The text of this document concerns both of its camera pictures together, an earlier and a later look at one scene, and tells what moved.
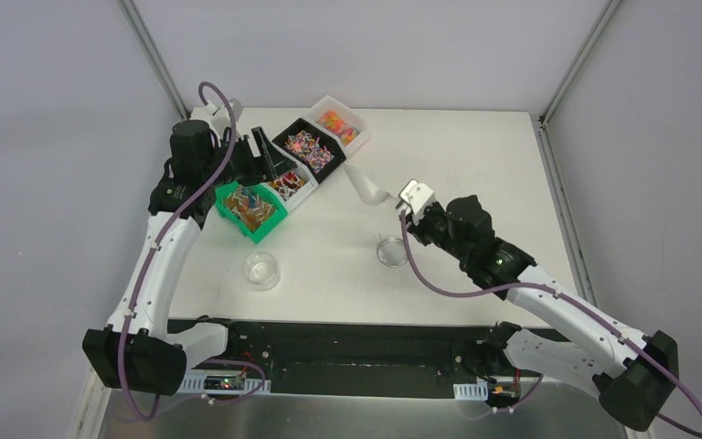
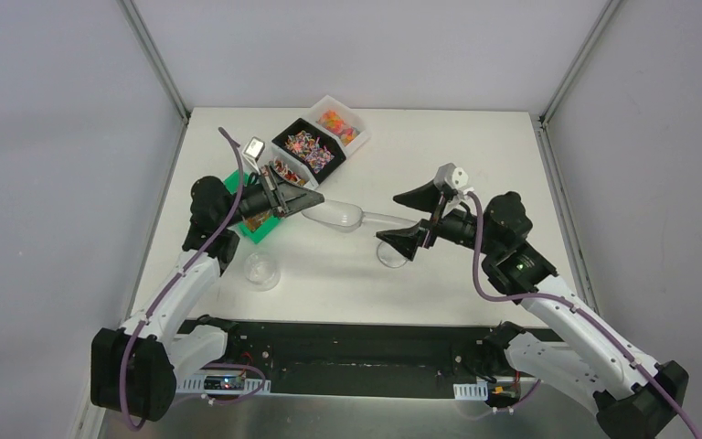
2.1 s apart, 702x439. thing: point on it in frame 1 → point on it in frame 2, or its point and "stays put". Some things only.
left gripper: x=248 y=154 → x=274 y=196
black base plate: x=352 y=358 stays put
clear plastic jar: x=260 y=272 stays put
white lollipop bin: x=292 y=187 stays put
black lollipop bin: x=315 y=148 stays put
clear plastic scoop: x=368 y=192 → x=346 y=218
